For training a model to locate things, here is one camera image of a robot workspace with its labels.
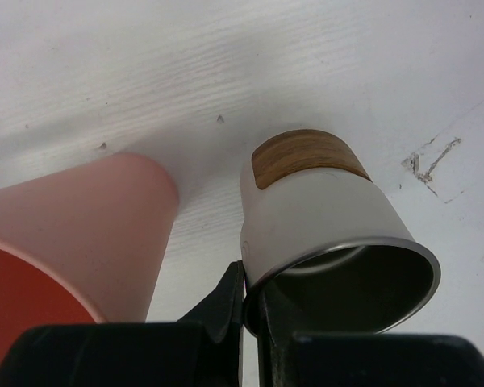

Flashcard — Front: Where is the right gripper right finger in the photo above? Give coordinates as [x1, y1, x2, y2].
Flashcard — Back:
[244, 277, 484, 386]

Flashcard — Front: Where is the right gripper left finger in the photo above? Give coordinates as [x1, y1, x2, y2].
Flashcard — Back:
[0, 261, 244, 386]

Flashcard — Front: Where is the white steel cup wood band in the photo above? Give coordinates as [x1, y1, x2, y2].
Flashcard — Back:
[240, 129, 441, 334]

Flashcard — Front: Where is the tall pink plastic cup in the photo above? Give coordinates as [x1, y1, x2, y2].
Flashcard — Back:
[0, 152, 182, 324]

